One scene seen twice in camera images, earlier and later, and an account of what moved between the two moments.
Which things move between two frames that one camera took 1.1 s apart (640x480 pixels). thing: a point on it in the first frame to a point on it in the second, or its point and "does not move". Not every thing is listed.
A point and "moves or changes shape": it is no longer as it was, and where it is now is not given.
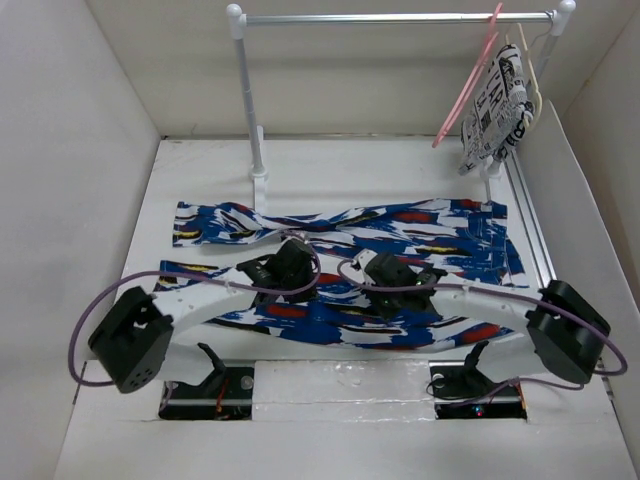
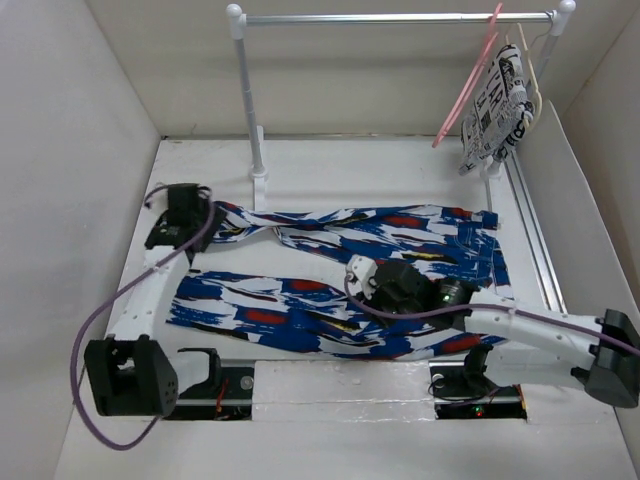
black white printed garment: x=502 y=110 does not move
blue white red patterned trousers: x=377 y=275 moves or changes shape
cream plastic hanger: x=533 y=69 does not move
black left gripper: x=308 y=296 to x=218 y=220
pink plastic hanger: x=484 y=47 does not move
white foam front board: x=334 y=391 does not move
